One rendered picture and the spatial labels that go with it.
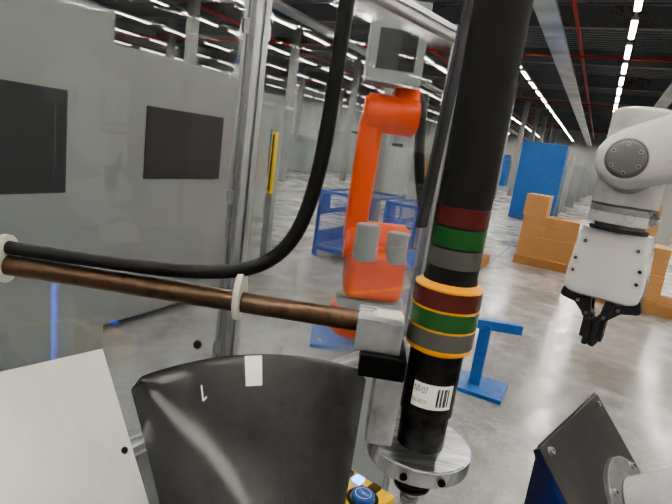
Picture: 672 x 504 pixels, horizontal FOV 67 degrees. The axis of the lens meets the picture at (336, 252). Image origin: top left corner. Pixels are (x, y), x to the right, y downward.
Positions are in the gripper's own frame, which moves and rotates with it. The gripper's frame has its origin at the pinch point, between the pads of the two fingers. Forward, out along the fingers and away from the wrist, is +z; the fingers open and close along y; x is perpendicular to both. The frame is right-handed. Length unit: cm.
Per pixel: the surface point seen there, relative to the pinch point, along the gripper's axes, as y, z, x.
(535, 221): 273, 63, -829
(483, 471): 65, 143, -177
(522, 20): -2, -29, 51
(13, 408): 41, 10, 62
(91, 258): 19, -12, 65
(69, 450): 37, 15, 58
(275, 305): 8, -11, 58
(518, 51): -2, -28, 51
